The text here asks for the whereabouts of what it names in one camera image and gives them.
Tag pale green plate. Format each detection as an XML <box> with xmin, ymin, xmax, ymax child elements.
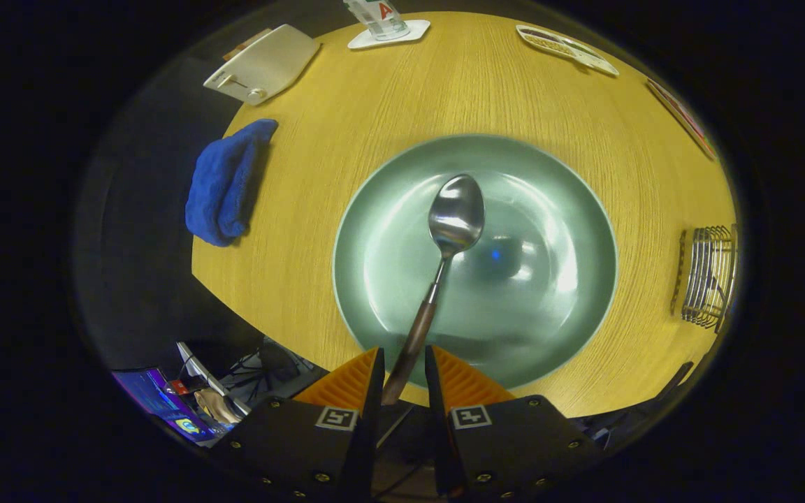
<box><xmin>332</xmin><ymin>133</ymin><xmax>618</xmax><ymax>391</ymax></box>

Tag glowing screen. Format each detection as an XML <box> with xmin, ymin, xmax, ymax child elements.
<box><xmin>112</xmin><ymin>368</ymin><xmax>216</xmax><ymax>444</ymax></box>

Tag metal wire rack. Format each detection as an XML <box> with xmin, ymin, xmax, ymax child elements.
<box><xmin>670</xmin><ymin>224</ymin><xmax>739</xmax><ymax>335</ymax></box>

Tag wooden-handled metal spoon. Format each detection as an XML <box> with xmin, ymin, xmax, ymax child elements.
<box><xmin>382</xmin><ymin>173</ymin><xmax>486</xmax><ymax>406</ymax></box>

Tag white side table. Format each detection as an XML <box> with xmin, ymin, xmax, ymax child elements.
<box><xmin>176</xmin><ymin>341</ymin><xmax>252</xmax><ymax>418</ymax></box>

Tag toast slice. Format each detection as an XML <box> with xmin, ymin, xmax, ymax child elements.
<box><xmin>222</xmin><ymin>28</ymin><xmax>274</xmax><ymax>62</ymax></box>

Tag small white drink bottle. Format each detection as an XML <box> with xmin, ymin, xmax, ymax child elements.
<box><xmin>344</xmin><ymin>0</ymin><xmax>410</xmax><ymax>41</ymax></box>

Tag plate of meat and vegetables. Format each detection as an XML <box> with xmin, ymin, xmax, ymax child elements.
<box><xmin>646</xmin><ymin>78</ymin><xmax>718</xmax><ymax>160</ymax></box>

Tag white toaster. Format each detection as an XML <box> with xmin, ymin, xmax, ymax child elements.
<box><xmin>203</xmin><ymin>24</ymin><xmax>321</xmax><ymax>107</ymax></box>

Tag white square coaster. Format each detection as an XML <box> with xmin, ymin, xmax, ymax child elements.
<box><xmin>347</xmin><ymin>20</ymin><xmax>432</xmax><ymax>50</ymax></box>

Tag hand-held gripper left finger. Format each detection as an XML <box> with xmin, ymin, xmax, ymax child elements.
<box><xmin>214</xmin><ymin>346</ymin><xmax>386</xmax><ymax>503</ymax></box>

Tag white divided condiment dish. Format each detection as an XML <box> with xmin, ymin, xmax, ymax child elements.
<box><xmin>516</xmin><ymin>24</ymin><xmax>621</xmax><ymax>78</ymax></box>

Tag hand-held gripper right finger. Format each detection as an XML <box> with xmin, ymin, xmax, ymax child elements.
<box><xmin>423</xmin><ymin>344</ymin><xmax>604</xmax><ymax>502</ymax></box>

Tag blue folded cloth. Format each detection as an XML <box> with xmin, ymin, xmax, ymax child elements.
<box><xmin>185</xmin><ymin>118</ymin><xmax>280</xmax><ymax>248</ymax></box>

